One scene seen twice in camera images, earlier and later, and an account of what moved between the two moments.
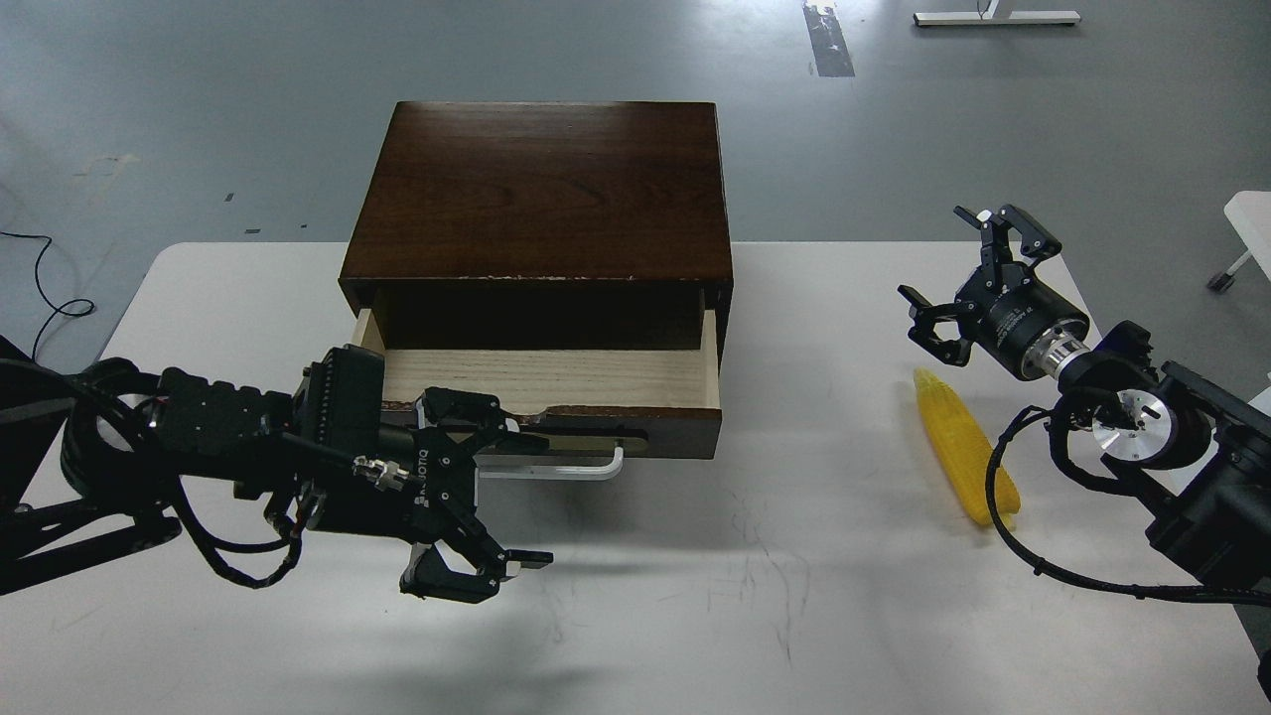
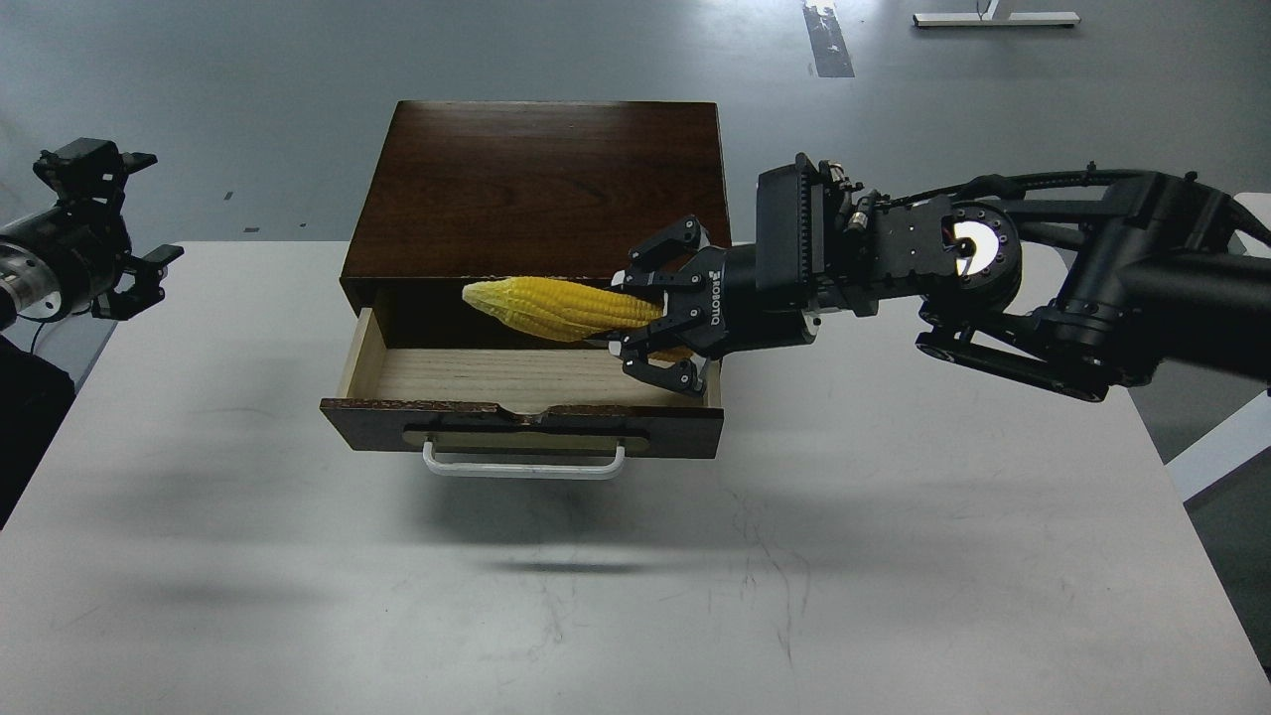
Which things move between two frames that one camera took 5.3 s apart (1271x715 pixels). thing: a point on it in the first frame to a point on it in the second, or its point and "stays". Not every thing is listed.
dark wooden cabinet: (544, 225) stays
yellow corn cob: (964, 452) to (562, 310)
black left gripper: (440, 500) to (85, 245)
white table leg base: (999, 18) stays
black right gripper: (1020, 322) to (741, 317)
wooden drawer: (561, 404) stays
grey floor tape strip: (829, 42) stays
